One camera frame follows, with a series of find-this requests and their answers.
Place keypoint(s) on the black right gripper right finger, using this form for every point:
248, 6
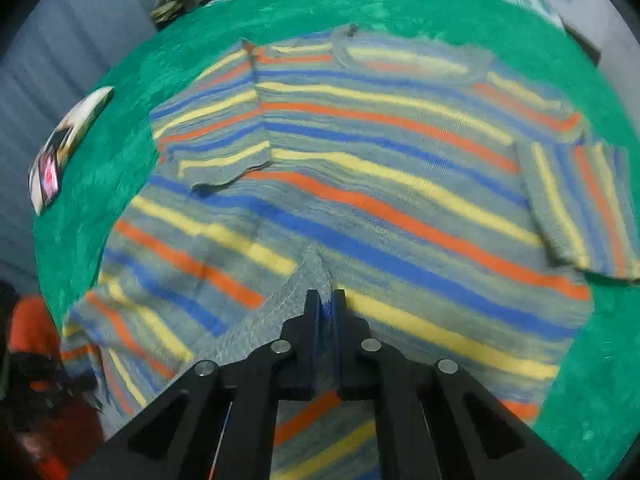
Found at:
356, 371

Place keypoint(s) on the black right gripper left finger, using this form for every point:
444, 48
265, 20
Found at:
297, 372

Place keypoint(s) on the striped knit sweater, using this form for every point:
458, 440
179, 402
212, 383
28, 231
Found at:
460, 206

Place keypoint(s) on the orange fleece trousers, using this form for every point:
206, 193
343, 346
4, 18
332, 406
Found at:
54, 424

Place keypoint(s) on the green floral bedspread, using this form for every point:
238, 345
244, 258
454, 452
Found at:
591, 415

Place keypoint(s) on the grey blue curtain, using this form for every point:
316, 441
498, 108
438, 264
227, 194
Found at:
53, 52

